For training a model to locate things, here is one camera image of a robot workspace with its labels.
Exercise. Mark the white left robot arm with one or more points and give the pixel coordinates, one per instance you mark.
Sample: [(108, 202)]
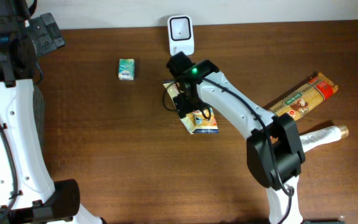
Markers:
[(27, 192)]

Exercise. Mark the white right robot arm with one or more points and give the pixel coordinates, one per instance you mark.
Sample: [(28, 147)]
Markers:
[(274, 150)]

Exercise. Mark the green tissue pack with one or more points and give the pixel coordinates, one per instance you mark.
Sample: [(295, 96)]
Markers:
[(126, 69)]

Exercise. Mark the white shampoo tube gold cap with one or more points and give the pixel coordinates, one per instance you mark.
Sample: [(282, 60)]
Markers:
[(327, 135)]

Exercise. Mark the orange spaghetti packet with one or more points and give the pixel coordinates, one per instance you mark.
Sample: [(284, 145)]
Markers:
[(305, 98)]

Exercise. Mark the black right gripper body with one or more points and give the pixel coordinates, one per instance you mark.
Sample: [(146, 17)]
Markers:
[(184, 106)]

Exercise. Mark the white barcode scanner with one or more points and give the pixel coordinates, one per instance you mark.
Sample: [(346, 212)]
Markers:
[(180, 35)]

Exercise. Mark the cream foil pouch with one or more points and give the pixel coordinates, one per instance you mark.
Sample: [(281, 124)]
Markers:
[(194, 122)]

